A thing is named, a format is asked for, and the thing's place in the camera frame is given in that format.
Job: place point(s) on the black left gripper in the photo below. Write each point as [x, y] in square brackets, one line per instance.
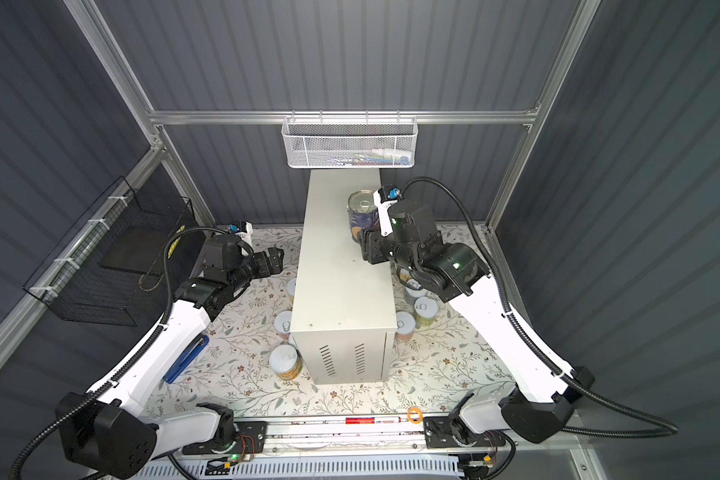
[274, 259]

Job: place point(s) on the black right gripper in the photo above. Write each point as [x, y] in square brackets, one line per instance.
[369, 241]

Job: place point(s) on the dark blue tin can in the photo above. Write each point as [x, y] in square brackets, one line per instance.
[362, 213]

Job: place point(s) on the orange yellow fruit can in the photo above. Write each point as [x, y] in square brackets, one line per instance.
[285, 362]

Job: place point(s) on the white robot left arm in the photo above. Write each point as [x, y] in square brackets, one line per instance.
[106, 429]

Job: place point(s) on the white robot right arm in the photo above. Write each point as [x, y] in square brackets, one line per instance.
[539, 404]

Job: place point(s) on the white metal cabinet counter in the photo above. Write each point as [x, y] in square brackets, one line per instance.
[344, 317]

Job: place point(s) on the yellow can behind cabinet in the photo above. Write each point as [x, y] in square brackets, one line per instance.
[291, 289]

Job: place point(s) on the pink label can left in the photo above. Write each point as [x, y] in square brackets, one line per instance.
[282, 324]

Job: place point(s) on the pink label can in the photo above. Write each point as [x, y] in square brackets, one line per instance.
[282, 324]
[406, 325]

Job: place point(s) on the can with pull tab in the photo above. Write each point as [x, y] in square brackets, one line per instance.
[411, 295]

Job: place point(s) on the green label can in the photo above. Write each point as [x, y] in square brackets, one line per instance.
[426, 311]

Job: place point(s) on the blue stapler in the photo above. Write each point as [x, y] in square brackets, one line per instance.
[186, 357]

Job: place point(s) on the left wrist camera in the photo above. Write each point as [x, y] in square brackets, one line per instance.
[243, 230]

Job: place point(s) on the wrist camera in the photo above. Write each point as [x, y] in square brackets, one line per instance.
[243, 230]
[385, 197]

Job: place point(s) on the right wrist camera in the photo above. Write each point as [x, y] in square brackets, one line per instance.
[385, 197]

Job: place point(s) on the white wire mesh basket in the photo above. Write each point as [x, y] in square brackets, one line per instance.
[350, 144]

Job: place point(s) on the black wire wall basket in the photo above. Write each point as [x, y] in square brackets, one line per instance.
[108, 270]

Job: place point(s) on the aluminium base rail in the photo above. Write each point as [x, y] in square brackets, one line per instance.
[352, 435]

